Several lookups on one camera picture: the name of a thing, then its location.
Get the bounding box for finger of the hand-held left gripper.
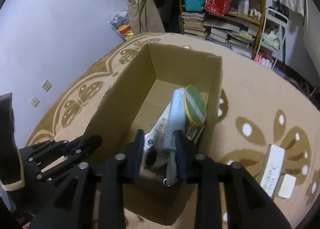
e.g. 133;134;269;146
34;134;103;181
19;136;85;167

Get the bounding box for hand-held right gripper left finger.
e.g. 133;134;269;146
29;130;145;229

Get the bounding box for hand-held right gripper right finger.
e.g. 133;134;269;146
174;130;292;229

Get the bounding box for white remote control yellow print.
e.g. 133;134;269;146
144;101;173;151

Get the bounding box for pale grey remote control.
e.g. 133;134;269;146
162;88;187;152

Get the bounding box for brown cardboard box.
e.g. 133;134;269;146
84;42;223;226

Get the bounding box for white power strip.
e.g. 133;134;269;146
259;144;286;197

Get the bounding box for small white adapter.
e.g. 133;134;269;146
277;174;297;199

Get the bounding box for bag of plush toys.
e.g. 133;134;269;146
107;10;134;42

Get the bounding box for row of small white bottles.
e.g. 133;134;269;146
255;54;272;68

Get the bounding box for stacks of books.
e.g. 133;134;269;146
202;16;255;55

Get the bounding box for stack of books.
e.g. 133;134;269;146
181;11;209;40

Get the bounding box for black stand legs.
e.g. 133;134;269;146
287;76;316;100

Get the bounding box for beige coat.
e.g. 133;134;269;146
125;0;166;35

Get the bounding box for green tissue packs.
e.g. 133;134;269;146
262;31;280;49

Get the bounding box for dark hanging clothes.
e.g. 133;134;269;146
155;0;181;32

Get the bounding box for white metal cart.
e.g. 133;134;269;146
255;6;290;69

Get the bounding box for white duvet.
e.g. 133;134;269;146
304;0;320;53

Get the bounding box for dark picture frame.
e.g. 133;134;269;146
271;0;290;18

